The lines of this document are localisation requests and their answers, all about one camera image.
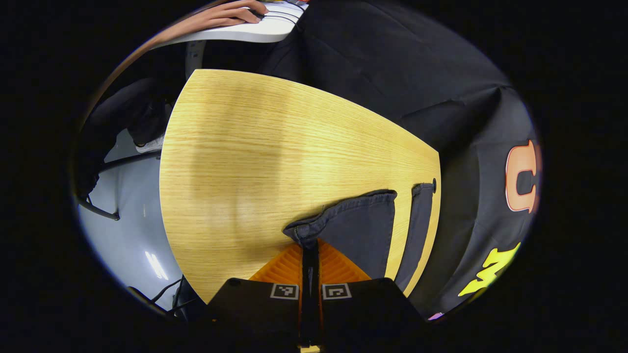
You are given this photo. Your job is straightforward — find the dark grey jeans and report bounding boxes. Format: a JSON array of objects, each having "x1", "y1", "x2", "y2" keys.
[{"x1": 284, "y1": 182, "x2": 437, "y2": 297}]

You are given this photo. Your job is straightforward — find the black floor cable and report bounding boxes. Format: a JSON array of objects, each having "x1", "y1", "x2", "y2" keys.
[{"x1": 129, "y1": 276, "x2": 199, "y2": 314}]

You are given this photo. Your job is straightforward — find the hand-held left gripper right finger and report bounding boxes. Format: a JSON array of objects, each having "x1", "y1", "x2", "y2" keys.
[{"x1": 311, "y1": 239, "x2": 426, "y2": 344}]

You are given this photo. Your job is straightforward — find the black backdrop cloth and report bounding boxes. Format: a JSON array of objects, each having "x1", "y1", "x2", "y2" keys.
[{"x1": 260, "y1": 0, "x2": 543, "y2": 319}]

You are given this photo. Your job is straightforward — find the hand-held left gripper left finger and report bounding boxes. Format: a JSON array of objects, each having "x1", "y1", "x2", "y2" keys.
[{"x1": 206, "y1": 243, "x2": 311, "y2": 344}]

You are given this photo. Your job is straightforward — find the black chair base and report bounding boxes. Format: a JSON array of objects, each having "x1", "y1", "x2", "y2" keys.
[{"x1": 76, "y1": 150, "x2": 162, "y2": 221}]

